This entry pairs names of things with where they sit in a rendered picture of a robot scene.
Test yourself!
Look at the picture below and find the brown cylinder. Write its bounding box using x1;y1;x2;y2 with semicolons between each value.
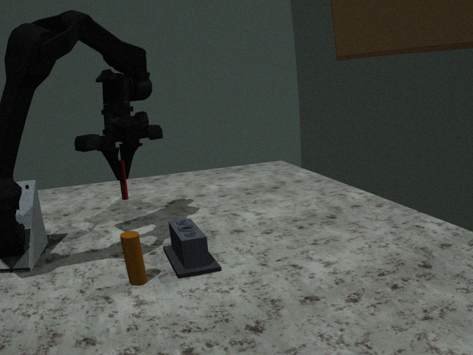
120;231;147;286

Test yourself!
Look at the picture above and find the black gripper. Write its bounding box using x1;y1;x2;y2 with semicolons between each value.
75;102;163;181

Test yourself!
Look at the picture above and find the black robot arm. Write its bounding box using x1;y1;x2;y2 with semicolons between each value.
0;10;152;259

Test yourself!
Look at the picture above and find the red peg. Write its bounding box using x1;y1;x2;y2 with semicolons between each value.
119;160;129;200

